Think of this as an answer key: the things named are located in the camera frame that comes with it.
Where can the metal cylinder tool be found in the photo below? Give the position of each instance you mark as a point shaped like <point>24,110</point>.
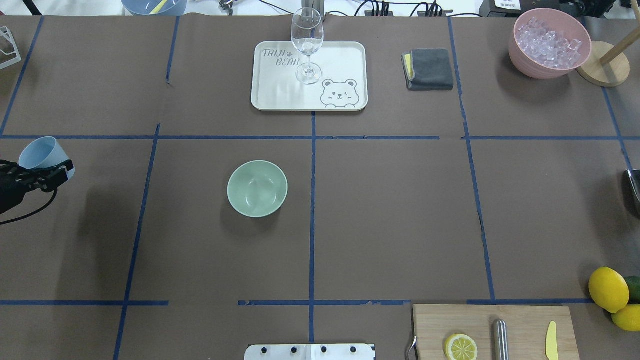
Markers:
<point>500,340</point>

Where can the clear wine glass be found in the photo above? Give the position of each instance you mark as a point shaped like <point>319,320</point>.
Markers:
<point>307,36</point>

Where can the pink bowl with ice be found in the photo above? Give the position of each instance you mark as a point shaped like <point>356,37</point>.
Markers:
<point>547,43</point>

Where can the white wire cup rack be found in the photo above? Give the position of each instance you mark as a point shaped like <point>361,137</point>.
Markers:
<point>9,52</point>

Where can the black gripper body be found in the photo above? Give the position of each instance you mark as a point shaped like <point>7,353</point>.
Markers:
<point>11,193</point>

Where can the yellow plastic fork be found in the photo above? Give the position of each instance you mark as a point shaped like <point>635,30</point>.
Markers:
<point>158,7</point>

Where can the green ceramic bowl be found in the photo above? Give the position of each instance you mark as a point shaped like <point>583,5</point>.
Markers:
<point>257,189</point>

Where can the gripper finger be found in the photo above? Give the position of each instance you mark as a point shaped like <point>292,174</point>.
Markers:
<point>46,179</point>

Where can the cream bear tray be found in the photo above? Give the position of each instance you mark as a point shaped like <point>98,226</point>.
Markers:
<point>282,81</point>

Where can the lemon half slice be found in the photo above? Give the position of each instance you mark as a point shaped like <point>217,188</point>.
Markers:
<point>460,346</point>

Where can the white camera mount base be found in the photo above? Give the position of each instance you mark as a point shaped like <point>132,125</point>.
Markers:
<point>327,351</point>

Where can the green lime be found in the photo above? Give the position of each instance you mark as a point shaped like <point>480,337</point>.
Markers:
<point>633,284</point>

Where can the blue bowl with fork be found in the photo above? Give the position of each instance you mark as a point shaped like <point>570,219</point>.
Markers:
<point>143,7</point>

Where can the light blue plastic cup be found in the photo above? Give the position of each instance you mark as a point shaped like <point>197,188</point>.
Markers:
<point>46,156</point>

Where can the wooden mug tree stand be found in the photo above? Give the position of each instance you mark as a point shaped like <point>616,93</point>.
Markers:
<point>607,65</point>

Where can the yellow plastic knife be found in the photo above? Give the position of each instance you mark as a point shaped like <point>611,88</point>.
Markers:
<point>551,342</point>

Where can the grey folded cloth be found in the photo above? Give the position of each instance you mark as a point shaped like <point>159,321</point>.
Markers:
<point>428,69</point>

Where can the yellow lemon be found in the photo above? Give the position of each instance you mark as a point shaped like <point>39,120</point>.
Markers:
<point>628,318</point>
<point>608,289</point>

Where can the wooden cutting board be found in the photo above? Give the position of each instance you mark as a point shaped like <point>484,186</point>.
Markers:
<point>526,329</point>

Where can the metal ice scoop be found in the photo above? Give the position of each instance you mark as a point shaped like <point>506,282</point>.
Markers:
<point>633,177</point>

